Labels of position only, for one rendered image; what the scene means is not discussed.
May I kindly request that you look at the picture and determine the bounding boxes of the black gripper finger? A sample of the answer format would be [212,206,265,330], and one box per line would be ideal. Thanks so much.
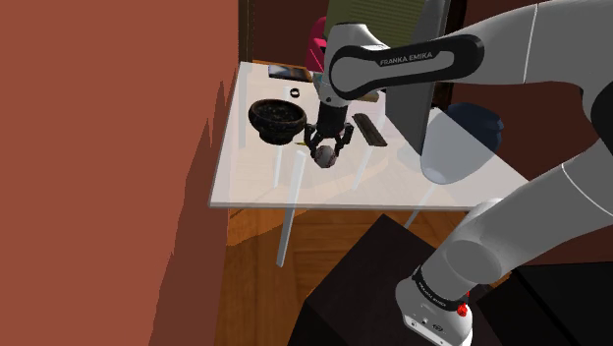
[331,124,356,159]
[304,124,324,161]

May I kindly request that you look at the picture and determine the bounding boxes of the grey and red ball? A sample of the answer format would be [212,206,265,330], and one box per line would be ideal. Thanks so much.
[313,144,337,169]

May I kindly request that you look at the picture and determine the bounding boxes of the black remote control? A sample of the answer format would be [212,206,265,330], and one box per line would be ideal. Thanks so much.
[351,112,389,148]

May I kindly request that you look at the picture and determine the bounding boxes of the black bowl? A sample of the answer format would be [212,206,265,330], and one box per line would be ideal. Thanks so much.
[248,98,308,146]

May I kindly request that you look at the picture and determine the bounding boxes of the glass table with white legs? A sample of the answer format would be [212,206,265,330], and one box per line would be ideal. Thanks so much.
[208,60,530,268]

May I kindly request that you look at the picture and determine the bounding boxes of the black phone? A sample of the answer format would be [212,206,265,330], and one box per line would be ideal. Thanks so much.
[267,63,314,85]

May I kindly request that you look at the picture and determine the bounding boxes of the grey monitor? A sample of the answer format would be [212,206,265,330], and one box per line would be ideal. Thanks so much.
[384,0,453,156]

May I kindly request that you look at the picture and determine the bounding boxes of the pink chair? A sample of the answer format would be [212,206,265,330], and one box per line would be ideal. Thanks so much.
[305,16,330,74]

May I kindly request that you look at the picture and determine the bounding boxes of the olive green panel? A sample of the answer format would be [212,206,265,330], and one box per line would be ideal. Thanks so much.
[324,0,428,49]

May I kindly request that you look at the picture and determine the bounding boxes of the dark blue pouf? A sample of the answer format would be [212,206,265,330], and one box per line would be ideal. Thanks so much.
[419,101,506,186]

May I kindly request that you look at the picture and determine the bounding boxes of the dark robot stand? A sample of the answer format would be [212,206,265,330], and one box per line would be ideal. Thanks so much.
[287,213,613,346]

